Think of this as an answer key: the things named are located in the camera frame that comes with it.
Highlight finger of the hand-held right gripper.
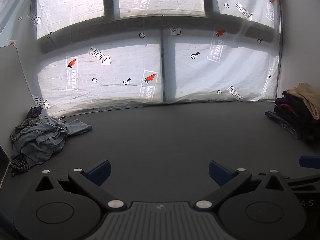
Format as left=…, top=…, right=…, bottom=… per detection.
left=299, top=155, right=320, bottom=169

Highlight plaid shirt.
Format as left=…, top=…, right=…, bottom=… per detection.
left=9, top=106, right=43, bottom=178

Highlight tan folded garment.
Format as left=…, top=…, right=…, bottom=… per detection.
left=286, top=82, right=320, bottom=120

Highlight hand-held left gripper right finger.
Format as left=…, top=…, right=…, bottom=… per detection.
left=194, top=160, right=287, bottom=209

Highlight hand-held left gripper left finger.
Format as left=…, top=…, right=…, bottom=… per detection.
left=35, top=159, right=127, bottom=209

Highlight black folded clothes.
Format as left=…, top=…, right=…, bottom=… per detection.
left=274, top=91, right=320, bottom=143

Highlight white partition board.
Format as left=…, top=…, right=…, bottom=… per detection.
left=0, top=45, right=42, bottom=155

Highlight red folded garment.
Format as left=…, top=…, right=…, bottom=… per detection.
left=285, top=104, right=298, bottom=117

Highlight printed white sheet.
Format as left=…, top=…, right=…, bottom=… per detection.
left=0, top=0, right=283, bottom=110

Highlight light blue T-shirt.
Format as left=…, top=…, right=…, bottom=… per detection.
left=12, top=119, right=93, bottom=167

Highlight blue folded jeans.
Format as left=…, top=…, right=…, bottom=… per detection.
left=265, top=110, right=300, bottom=139

